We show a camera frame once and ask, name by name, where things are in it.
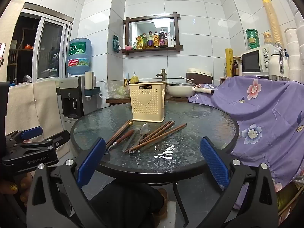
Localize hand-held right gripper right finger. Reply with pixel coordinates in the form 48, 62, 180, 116
188, 136, 284, 228

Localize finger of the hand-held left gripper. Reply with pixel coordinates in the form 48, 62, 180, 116
6, 126, 44, 145
14, 130, 71, 151

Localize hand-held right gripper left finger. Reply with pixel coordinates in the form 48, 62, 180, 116
26, 137, 112, 228

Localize pile of wooden chopsticks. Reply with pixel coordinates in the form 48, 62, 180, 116
106, 121, 187, 153

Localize large metal spoon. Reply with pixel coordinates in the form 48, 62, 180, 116
128, 123, 151, 154

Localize cream plastic utensil holder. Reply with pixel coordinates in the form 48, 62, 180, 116
128, 82, 167, 123

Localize person's left hand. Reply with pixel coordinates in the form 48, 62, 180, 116
0, 171, 36, 209

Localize beige cloth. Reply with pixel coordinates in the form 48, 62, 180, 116
5, 79, 69, 158

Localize grey water dispenser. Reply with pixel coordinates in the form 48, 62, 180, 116
56, 75, 97, 124

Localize person's leg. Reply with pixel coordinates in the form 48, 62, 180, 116
89, 183, 167, 228

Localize teal cup holder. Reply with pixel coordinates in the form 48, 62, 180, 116
84, 87, 101, 99

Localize brown shoe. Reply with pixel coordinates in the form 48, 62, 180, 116
152, 188, 169, 221

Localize white paper cup sleeve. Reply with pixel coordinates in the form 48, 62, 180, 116
85, 71, 94, 98

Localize wooden counter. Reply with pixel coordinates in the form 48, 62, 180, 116
106, 95, 190, 106

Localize clear plastic bag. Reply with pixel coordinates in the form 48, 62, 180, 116
100, 78, 131, 99

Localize purple floral cloth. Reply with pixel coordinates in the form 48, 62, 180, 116
188, 75, 304, 209

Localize dark wooden rack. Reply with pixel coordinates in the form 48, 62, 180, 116
7, 27, 34, 83

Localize cream pan with lid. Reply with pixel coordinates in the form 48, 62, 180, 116
167, 81, 215, 98

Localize blue water jug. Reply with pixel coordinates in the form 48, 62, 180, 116
66, 37, 92, 76

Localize brown and white rice cooker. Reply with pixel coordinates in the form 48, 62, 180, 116
185, 68, 212, 86

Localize brown glass bottle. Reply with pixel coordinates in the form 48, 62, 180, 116
232, 56, 239, 77

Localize yellow wrap roll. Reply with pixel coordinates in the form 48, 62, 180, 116
225, 48, 234, 78

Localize brass faucet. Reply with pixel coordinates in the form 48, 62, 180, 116
155, 69, 166, 83

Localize white microwave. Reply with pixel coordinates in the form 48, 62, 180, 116
241, 44, 284, 76

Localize green hanging packet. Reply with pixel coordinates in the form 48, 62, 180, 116
112, 34, 121, 53

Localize white electric kettle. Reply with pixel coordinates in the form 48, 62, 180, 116
268, 45, 290, 81

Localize yellow seasoning packet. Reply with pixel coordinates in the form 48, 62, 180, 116
132, 36, 143, 50

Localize stack of green noodle bowls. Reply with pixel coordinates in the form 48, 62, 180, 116
245, 28, 260, 50

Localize dark soy sauce bottle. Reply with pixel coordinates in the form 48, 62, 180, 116
159, 29, 168, 47

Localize stacks of white paper cups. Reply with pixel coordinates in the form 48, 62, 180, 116
284, 0, 304, 82

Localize tall yellow paper cup stack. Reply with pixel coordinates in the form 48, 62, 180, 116
260, 0, 284, 49

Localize wooden handled metal utensil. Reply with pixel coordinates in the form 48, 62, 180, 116
104, 129, 135, 155

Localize white sliding window frame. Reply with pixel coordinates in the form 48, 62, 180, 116
20, 2, 74, 82

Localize wooden wall shelf with mirror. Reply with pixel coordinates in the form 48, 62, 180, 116
122, 12, 184, 55

